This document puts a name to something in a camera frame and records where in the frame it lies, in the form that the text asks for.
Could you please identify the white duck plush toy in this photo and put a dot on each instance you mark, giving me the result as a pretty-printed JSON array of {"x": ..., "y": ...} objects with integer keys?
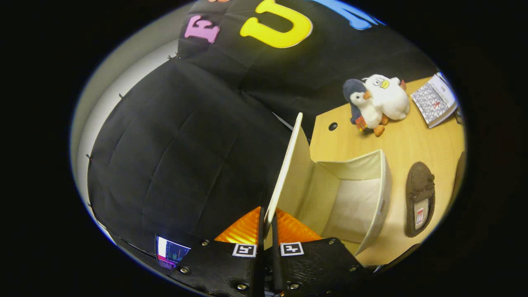
[{"x": 390, "y": 99}]

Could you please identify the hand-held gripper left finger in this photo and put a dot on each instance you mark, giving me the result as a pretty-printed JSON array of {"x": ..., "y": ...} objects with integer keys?
[{"x": 222, "y": 264}]

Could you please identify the grey penguin plush toy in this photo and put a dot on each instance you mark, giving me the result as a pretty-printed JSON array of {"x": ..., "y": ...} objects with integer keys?
[{"x": 365, "y": 109}]

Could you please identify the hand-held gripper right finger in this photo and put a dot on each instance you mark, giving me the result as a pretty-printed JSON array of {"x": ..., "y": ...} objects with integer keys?
[{"x": 317, "y": 264}]

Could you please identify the brown fuzzy shoe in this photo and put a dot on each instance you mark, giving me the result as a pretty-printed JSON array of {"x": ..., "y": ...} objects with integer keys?
[
  {"x": 460, "y": 173},
  {"x": 418, "y": 181}
]

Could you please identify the black backdrop cloth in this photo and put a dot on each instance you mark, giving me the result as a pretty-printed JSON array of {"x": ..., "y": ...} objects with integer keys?
[{"x": 185, "y": 144}]

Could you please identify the beige fabric storage box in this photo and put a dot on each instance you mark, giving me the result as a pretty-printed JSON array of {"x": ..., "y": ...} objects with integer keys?
[{"x": 354, "y": 206}]

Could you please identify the grey patterned cover book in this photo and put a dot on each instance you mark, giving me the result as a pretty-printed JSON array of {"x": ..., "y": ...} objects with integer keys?
[{"x": 433, "y": 101}]

